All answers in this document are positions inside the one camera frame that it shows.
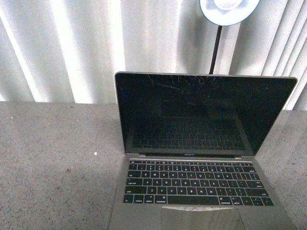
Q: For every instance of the blue desk lamp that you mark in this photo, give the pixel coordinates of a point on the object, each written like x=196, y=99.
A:
x=225, y=13

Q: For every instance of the silver laptop with black keyboard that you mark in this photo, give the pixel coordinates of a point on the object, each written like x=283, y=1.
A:
x=190, y=143

